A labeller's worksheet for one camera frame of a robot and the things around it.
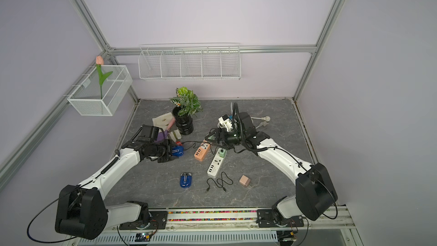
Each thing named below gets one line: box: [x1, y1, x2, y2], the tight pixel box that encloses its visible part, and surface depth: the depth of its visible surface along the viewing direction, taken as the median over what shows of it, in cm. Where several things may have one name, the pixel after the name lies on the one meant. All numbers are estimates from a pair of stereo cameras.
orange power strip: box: [194, 139, 211, 162], surface depth 95 cm
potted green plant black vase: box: [170, 86, 204, 136], surface depth 90 cm
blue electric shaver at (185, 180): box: [179, 172, 193, 188], surface depth 84 cm
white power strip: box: [207, 148, 226, 178], surface depth 88 cm
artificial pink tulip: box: [95, 55, 114, 100], surface depth 85 cm
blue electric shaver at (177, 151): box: [171, 145, 184, 157], surface depth 84 cm
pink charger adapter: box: [238, 174, 251, 188], surface depth 84 cm
